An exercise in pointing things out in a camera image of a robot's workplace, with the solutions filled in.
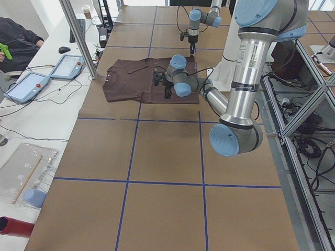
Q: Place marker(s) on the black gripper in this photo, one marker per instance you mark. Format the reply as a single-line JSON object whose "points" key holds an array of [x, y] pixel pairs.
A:
{"points": [[166, 87], [193, 41]]}

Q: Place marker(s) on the brown t-shirt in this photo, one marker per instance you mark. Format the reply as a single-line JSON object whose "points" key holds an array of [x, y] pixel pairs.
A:
{"points": [[134, 80]]}

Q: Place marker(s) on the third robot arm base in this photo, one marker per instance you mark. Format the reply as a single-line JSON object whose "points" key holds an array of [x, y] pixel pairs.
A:
{"points": [[324, 54]]}

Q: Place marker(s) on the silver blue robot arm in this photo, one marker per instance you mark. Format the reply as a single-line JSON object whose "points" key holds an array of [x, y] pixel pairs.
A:
{"points": [[260, 24], [197, 17]]}

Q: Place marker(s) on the far blue teach pendant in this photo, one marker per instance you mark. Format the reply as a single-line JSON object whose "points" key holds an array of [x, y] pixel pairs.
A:
{"points": [[68, 67]]}

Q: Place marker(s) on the blue teach pendant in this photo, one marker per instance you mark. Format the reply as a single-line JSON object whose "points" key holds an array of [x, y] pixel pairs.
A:
{"points": [[27, 88], [68, 67]]}

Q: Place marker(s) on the paper coffee cup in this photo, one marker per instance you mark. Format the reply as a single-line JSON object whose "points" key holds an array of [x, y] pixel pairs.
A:
{"points": [[86, 11]]}

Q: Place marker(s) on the black computer mouse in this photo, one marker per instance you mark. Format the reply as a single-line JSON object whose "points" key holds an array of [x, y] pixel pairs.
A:
{"points": [[63, 50]]}

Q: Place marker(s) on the near blue teach pendant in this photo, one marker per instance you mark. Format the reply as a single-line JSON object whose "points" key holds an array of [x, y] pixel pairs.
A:
{"points": [[27, 88]]}

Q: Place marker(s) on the person in black jacket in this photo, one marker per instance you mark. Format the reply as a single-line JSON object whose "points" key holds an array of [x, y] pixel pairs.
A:
{"points": [[22, 44]]}

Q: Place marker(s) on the green handheld tool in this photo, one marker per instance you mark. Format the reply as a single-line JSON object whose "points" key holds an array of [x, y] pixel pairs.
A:
{"points": [[4, 48]]}

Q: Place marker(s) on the wooden stick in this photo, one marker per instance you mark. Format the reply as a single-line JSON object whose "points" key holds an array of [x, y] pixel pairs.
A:
{"points": [[27, 180]]}

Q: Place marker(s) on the clear plastic bag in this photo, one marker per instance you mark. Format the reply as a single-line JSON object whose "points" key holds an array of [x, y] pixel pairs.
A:
{"points": [[17, 168]]}

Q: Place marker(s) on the blue cap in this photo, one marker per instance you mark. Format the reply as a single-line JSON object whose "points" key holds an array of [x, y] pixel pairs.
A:
{"points": [[35, 197]]}

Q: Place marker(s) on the red cylinder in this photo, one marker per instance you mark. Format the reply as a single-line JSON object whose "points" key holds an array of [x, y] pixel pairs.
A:
{"points": [[15, 227]]}

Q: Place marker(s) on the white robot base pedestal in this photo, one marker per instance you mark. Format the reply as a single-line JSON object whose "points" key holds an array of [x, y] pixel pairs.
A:
{"points": [[223, 73]]}

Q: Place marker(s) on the aluminium frame rack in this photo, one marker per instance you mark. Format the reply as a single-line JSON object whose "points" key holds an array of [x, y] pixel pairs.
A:
{"points": [[299, 112]]}

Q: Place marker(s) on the aluminium frame post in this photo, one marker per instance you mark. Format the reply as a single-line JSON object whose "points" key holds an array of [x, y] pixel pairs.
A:
{"points": [[71, 19]]}

